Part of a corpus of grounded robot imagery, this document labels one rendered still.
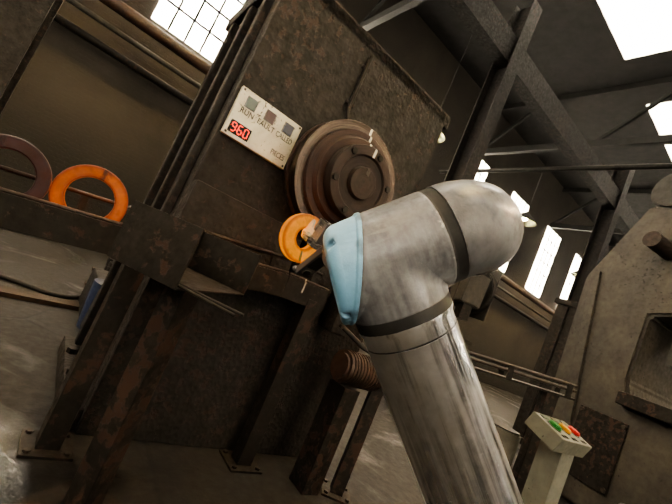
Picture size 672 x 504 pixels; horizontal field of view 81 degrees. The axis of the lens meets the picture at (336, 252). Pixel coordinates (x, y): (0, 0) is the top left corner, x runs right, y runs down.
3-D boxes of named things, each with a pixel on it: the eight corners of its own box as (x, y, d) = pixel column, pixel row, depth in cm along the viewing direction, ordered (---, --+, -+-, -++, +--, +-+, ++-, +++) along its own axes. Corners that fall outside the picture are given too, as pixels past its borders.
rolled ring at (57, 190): (37, 169, 99) (39, 169, 102) (60, 239, 103) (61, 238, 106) (118, 159, 108) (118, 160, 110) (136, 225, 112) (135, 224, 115)
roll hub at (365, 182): (311, 199, 137) (342, 129, 140) (365, 232, 153) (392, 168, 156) (319, 200, 132) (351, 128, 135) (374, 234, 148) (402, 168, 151)
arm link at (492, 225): (532, 132, 42) (424, 264, 108) (426, 172, 42) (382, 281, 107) (587, 226, 40) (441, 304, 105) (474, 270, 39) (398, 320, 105)
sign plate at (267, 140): (219, 131, 135) (241, 86, 137) (280, 169, 149) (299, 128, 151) (222, 131, 133) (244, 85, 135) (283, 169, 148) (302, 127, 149)
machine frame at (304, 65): (57, 346, 175) (224, 13, 193) (260, 390, 236) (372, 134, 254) (51, 432, 115) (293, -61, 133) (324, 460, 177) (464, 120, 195)
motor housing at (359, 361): (280, 475, 147) (336, 342, 153) (323, 478, 160) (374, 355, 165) (296, 498, 137) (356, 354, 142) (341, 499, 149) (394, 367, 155)
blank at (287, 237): (286, 206, 118) (291, 206, 115) (326, 221, 127) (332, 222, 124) (271, 255, 117) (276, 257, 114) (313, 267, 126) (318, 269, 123)
